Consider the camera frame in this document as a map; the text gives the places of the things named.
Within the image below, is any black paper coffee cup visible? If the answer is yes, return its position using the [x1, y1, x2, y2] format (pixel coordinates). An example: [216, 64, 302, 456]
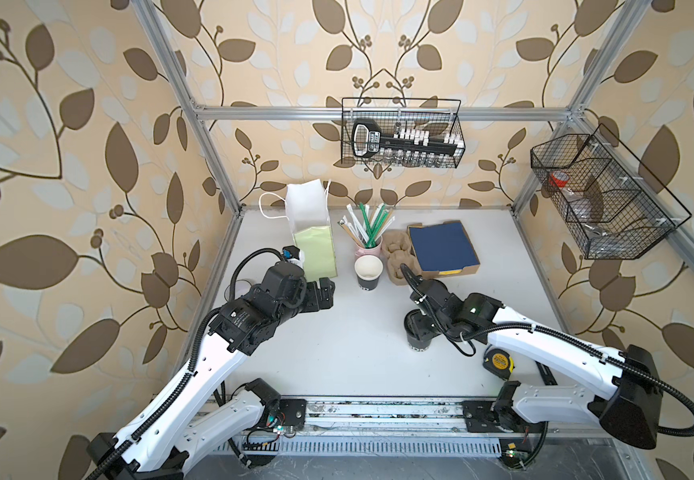
[403, 309, 439, 352]

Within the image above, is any brown pulp cup carrier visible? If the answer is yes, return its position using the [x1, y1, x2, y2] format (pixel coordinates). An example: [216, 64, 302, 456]
[381, 229, 421, 286]

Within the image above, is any white green paper bag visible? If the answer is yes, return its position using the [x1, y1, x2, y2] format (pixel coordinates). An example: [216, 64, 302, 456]
[258, 179, 338, 281]

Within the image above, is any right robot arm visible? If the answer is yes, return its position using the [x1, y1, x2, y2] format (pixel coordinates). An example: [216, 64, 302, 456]
[400, 264, 694, 450]

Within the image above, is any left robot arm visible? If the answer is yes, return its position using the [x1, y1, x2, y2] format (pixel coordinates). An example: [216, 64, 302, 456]
[87, 246, 336, 479]

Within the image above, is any grey tape roll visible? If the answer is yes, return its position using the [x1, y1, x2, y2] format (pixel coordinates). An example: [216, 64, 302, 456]
[234, 279, 252, 298]

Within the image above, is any remaining black paper cup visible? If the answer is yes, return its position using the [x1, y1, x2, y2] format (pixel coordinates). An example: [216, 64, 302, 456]
[354, 255, 384, 291]

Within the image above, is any yellow tape measure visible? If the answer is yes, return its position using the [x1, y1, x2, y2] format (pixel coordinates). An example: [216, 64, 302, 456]
[483, 348, 515, 380]

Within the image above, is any pink straw holder cup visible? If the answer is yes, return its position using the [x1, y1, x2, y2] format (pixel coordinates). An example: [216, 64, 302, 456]
[355, 237, 382, 258]

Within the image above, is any white wrapped straw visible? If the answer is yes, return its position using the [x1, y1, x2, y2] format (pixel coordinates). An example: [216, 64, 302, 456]
[347, 204, 368, 247]

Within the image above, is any black wrench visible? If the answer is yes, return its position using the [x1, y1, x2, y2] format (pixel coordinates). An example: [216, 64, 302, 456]
[537, 362, 558, 386]

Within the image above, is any black tool in basket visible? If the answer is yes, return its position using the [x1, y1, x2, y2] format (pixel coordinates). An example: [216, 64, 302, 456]
[348, 119, 465, 159]

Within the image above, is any red item in basket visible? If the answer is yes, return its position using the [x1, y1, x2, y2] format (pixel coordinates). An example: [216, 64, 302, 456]
[549, 170, 570, 190]

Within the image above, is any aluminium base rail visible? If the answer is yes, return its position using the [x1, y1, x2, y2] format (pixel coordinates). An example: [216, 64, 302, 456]
[138, 394, 636, 458]

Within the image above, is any back wire basket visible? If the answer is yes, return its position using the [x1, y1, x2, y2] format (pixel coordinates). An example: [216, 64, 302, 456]
[341, 96, 466, 169]

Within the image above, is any wire basket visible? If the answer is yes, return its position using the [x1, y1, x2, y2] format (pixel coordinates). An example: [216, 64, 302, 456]
[530, 124, 692, 260]
[341, 96, 466, 169]

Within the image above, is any right wire basket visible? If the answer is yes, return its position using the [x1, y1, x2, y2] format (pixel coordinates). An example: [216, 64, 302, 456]
[530, 124, 692, 260]

